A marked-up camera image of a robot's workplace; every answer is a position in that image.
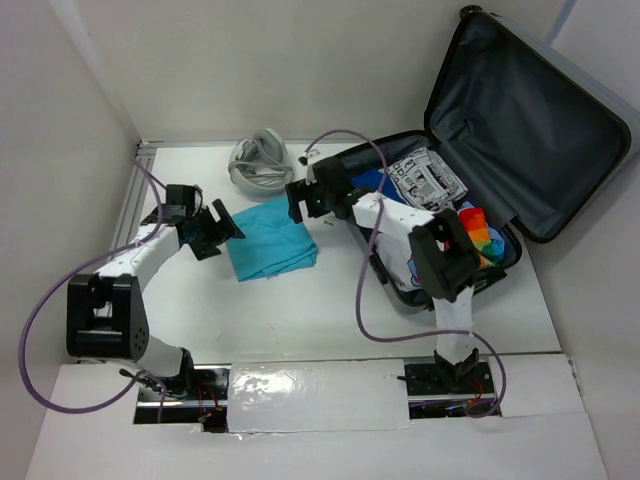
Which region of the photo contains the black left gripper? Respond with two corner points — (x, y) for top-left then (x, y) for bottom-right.
(186, 199), (244, 261)

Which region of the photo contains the dark blue garment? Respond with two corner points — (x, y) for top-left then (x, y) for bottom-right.
(350, 169), (405, 203)

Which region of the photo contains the newspaper print garment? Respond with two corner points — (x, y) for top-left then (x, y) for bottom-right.
(388, 147), (468, 212)

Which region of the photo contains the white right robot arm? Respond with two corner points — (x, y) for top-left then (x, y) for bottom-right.
(285, 156), (480, 392)

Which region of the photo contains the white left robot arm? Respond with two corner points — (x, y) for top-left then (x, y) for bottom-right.
(66, 184), (245, 399)

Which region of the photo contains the light blue folded shirt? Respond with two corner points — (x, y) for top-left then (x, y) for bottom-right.
(226, 196), (318, 282)

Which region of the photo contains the white cartoon print garment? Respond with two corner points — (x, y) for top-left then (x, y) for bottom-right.
(376, 233), (422, 292)

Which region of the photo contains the rainbow coloured garment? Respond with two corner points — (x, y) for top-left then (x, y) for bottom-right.
(458, 206), (506, 269)

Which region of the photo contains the white foil tape sheet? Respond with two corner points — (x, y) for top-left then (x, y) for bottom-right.
(227, 359), (411, 434)

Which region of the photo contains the grey open suitcase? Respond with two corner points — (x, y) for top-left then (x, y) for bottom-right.
(334, 6), (639, 290)

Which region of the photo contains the grey coiled strap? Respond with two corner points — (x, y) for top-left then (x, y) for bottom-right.
(227, 127), (295, 196)

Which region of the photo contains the aluminium frame rail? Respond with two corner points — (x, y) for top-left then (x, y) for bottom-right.
(74, 139), (156, 364)

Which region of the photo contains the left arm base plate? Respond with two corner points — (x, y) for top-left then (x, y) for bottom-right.
(133, 364), (231, 434)

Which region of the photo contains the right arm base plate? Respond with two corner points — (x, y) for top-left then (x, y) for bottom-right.
(397, 350), (500, 420)

